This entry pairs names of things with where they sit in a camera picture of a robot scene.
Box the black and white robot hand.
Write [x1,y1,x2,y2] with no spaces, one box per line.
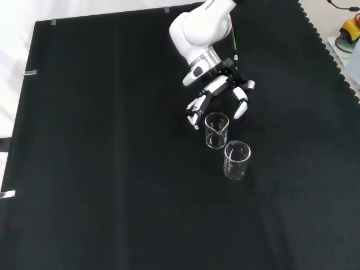
[185,57,256,131]

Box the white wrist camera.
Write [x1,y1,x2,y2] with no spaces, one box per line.
[182,63,212,87]

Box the black bench cloth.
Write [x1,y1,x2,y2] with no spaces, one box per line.
[0,0,360,270]

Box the yellow stop button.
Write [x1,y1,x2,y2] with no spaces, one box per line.
[339,12,360,43]

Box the pale board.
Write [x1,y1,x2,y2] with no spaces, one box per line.
[327,35,360,68]

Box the clear glass beaker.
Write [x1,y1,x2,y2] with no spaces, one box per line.
[205,111,230,150]
[223,140,251,181]

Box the black cable with connector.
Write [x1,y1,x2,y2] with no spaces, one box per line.
[327,0,360,12]

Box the green cable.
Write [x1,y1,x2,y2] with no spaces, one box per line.
[229,15,240,62]

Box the dark looped cable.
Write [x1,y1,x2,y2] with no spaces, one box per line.
[334,35,355,54]

